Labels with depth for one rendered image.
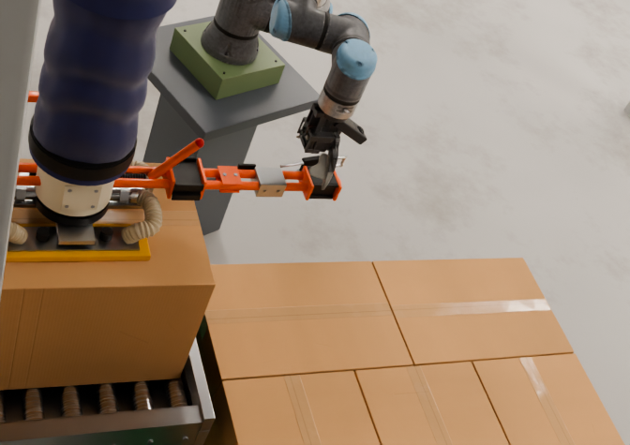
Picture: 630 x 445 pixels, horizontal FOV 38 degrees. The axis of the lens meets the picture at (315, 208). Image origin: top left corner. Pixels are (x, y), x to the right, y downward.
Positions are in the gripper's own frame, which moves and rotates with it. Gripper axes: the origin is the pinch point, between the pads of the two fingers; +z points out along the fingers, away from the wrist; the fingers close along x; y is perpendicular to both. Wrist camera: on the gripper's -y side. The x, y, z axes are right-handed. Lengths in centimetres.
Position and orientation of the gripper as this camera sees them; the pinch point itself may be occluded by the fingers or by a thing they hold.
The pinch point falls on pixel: (316, 169)
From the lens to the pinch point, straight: 230.4
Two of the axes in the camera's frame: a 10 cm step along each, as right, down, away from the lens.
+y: -9.1, -0.1, -4.1
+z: -3.1, 6.8, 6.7
